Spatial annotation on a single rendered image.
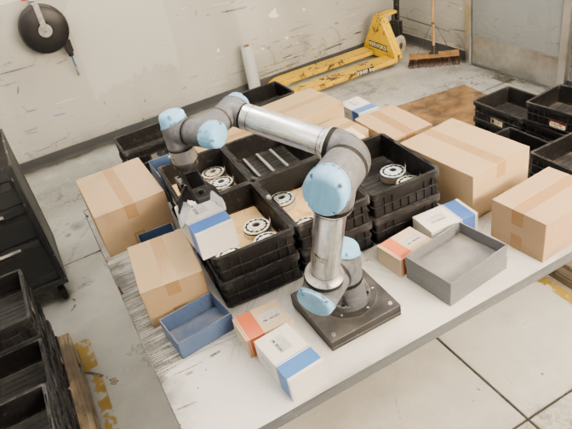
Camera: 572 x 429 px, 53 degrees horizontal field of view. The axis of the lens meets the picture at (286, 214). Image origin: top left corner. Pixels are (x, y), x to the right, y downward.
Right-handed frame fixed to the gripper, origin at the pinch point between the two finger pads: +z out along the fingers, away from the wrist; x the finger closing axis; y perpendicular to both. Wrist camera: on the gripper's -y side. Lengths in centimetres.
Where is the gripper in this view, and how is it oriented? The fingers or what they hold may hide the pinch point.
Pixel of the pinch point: (204, 220)
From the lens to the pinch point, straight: 176.4
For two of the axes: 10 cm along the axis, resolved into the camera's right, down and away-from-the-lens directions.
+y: -4.6, -4.2, 7.8
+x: -8.7, 3.9, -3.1
